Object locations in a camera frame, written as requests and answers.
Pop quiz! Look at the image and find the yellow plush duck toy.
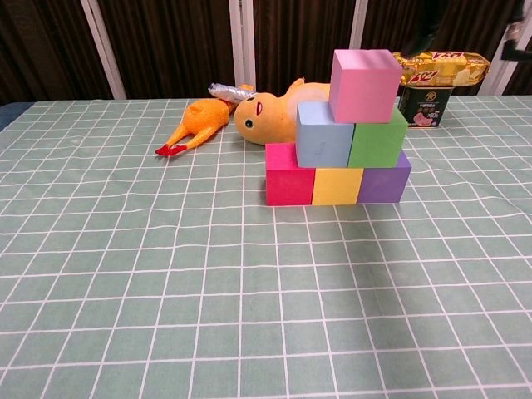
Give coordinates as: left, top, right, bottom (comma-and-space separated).
234, 76, 333, 146

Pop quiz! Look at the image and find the orange rubber chicken toy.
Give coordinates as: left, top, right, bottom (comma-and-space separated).
155, 84, 255, 158

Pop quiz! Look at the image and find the green foam cube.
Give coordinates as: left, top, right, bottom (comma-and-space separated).
347, 106, 408, 170

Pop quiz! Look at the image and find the magenta foam cube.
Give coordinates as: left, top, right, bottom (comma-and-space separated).
264, 142, 316, 207

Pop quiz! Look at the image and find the silver blue toothpaste tube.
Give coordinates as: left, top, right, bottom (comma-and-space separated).
209, 81, 254, 104

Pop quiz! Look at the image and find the blue foam cube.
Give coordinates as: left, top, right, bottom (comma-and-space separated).
295, 101, 355, 169

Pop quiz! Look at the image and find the gold biscuit packet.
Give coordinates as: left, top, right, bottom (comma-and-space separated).
392, 51, 491, 88

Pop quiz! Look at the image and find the green checked tablecloth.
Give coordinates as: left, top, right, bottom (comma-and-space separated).
0, 95, 532, 399

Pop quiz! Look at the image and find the light pink foam cube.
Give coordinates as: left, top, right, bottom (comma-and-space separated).
328, 48, 403, 125

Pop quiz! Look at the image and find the dark green tin can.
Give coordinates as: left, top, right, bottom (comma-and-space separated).
397, 85, 453, 129

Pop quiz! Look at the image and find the white frame post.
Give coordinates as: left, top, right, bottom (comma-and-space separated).
228, 0, 257, 91
80, 0, 127, 100
477, 0, 532, 96
343, 0, 369, 53

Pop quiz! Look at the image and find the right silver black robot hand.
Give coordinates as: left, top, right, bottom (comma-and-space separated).
409, 0, 532, 62

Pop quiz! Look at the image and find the purple foam cube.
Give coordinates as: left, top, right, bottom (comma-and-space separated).
357, 150, 412, 204

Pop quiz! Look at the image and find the yellow foam cube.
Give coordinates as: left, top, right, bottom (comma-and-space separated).
311, 167, 365, 207

